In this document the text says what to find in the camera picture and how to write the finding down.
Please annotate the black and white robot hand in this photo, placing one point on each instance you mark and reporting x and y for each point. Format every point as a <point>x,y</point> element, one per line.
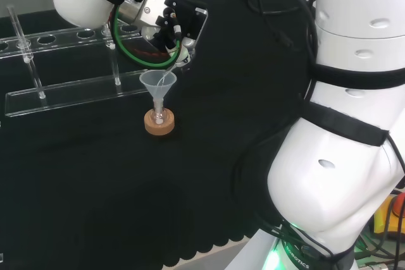
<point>186,20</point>

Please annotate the translucent plastic funnel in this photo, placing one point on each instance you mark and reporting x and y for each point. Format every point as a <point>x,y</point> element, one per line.
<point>155,83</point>

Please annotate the small round-bottom glass flask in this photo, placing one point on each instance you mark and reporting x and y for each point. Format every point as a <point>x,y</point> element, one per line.
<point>159,116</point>

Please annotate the clear acrylic funnel stand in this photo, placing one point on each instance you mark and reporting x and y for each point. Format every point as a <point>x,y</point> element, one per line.
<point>63,93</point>

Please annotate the black bench cloth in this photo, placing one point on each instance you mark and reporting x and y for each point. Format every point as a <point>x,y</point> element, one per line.
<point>126,187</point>

